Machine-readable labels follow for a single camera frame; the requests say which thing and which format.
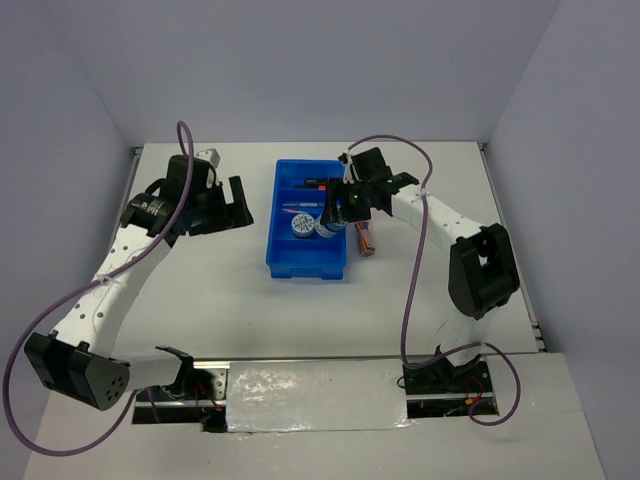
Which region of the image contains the blue plastic compartment tray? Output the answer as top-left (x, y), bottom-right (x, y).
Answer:
top-left (266, 159), bottom-right (347, 280)

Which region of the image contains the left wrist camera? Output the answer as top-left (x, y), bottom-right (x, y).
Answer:
top-left (196, 148), bottom-right (221, 169)

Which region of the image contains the pink capped black highlighter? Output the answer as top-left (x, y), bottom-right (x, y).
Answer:
top-left (304, 177), bottom-right (329, 186)

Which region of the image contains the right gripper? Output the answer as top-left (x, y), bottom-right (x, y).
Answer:
top-left (320, 177), bottom-right (372, 225)

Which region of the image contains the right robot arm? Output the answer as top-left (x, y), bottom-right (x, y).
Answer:
top-left (315, 148), bottom-right (520, 391)

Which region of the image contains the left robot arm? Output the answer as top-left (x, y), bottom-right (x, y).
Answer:
top-left (24, 148), bottom-right (253, 411)

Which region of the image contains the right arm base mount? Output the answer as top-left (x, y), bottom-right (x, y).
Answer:
top-left (396, 360), bottom-right (499, 419)

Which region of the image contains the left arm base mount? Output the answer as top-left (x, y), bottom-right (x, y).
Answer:
top-left (131, 360), bottom-right (230, 433)

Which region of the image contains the blue tape roll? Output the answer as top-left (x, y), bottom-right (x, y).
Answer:
top-left (290, 213), bottom-right (315, 239)
top-left (315, 216), bottom-right (346, 239)

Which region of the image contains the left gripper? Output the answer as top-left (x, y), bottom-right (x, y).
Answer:
top-left (188, 175), bottom-right (253, 237)

